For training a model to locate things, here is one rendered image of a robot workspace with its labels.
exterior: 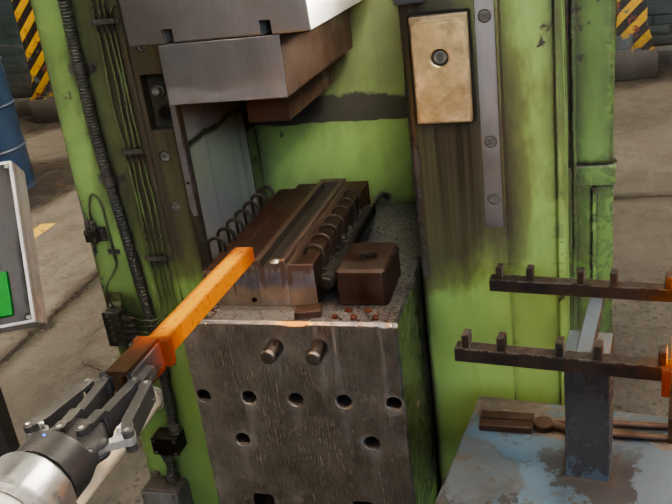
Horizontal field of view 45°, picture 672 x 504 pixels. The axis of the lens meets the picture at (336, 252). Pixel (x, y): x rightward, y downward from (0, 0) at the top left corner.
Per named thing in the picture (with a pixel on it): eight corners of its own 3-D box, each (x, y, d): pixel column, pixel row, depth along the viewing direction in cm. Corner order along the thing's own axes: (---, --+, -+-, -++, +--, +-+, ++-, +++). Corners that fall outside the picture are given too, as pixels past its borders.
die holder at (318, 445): (419, 544, 145) (396, 324, 128) (223, 526, 156) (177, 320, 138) (457, 375, 194) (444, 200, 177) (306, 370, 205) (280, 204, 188)
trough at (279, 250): (285, 267, 136) (284, 259, 135) (255, 267, 137) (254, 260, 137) (346, 184, 173) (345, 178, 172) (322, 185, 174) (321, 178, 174)
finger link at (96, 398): (73, 461, 83) (61, 461, 84) (118, 398, 93) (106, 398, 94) (63, 429, 82) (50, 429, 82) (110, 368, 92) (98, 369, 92)
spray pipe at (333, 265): (334, 291, 135) (332, 276, 134) (318, 291, 136) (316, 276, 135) (377, 216, 166) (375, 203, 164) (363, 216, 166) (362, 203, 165)
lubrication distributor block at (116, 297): (138, 360, 166) (123, 300, 161) (111, 359, 168) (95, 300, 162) (146, 351, 169) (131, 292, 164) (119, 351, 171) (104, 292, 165)
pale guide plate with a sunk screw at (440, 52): (472, 122, 130) (466, 12, 123) (416, 125, 132) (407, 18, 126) (473, 118, 132) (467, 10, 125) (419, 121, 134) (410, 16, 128)
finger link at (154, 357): (125, 374, 91) (131, 374, 91) (153, 342, 97) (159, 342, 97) (131, 396, 92) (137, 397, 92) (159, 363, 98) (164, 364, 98)
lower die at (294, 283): (318, 305, 137) (312, 259, 134) (210, 304, 143) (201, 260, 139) (372, 214, 174) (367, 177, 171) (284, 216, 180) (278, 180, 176)
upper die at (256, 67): (288, 97, 123) (279, 34, 120) (169, 105, 129) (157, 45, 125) (353, 47, 160) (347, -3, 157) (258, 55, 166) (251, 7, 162)
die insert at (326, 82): (290, 120, 136) (285, 84, 133) (248, 123, 138) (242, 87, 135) (335, 81, 162) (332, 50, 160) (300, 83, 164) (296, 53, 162)
